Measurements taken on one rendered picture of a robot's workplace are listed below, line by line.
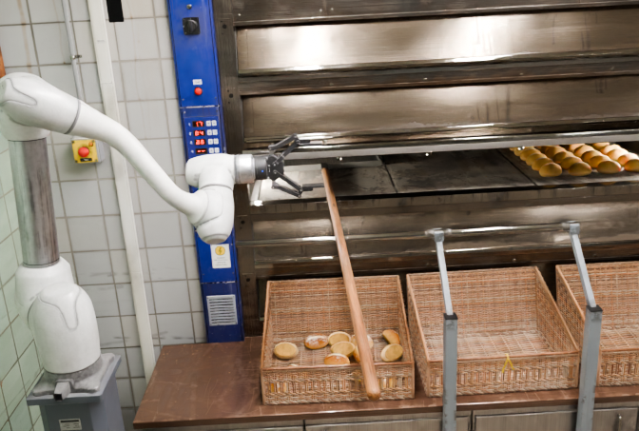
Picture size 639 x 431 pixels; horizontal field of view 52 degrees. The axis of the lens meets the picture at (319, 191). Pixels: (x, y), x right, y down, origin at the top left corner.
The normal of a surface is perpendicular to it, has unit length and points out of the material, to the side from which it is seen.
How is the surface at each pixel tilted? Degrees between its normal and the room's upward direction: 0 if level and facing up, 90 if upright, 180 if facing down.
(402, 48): 70
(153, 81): 90
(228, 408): 0
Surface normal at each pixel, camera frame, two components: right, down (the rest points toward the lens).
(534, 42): 0.01, -0.04
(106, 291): 0.02, 0.31
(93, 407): 0.73, 0.18
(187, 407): -0.05, -0.95
